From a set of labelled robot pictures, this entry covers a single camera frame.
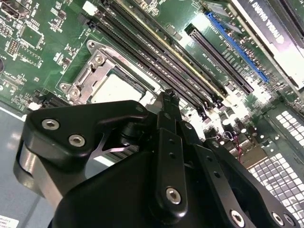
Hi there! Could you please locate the cpu with silver top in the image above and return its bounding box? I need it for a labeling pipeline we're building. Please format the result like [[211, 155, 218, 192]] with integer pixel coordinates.
[[90, 71, 147, 105]]

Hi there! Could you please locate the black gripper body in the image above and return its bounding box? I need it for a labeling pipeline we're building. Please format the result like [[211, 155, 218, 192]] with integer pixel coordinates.
[[52, 151, 221, 228]]

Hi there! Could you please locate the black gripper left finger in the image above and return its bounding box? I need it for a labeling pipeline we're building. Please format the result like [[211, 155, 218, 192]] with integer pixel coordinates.
[[13, 88, 189, 222]]

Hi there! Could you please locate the metal cpu locking lever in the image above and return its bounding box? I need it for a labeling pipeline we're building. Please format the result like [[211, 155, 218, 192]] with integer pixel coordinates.
[[103, 48, 167, 92]]

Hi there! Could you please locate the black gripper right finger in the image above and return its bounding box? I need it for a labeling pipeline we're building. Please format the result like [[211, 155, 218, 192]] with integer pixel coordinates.
[[172, 93, 302, 228]]

